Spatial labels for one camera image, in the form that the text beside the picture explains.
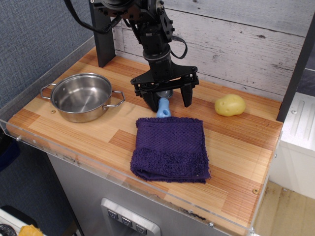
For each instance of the yellow black object bottom left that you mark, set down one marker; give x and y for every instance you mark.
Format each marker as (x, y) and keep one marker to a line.
(15, 223)

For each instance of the yellow plastic potato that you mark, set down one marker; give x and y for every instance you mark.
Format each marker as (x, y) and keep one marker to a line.
(230, 105)

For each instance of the purple folded towel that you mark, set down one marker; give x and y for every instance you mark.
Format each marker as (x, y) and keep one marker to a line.
(170, 149)

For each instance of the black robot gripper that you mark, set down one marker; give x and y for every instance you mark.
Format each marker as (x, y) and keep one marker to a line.
(163, 75)

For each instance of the blue grey plastic spoon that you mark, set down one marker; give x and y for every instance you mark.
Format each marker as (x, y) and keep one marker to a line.
(163, 103)

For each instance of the stainless steel pot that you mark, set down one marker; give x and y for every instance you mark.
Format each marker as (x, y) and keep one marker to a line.
(82, 97)

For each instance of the dark right vertical post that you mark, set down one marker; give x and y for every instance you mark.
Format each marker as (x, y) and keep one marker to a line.
(298, 72)

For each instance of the silver toy fridge cabinet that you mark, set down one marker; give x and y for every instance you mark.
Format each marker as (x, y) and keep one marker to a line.
(103, 196)

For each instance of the white side unit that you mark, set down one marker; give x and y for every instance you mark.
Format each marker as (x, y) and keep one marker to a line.
(294, 164)

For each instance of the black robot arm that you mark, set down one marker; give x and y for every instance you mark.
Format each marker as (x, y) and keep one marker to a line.
(154, 31)

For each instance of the dark vertical post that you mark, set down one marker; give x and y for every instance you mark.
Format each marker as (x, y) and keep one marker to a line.
(104, 43)
(298, 72)

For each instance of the clear acrylic edge guard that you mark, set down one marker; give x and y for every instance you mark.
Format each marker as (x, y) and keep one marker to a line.
(240, 150)

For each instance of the dark left vertical post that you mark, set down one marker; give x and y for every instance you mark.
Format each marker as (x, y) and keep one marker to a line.
(104, 43)

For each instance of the silver button panel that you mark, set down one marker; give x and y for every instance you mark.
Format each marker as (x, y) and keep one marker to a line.
(124, 222)

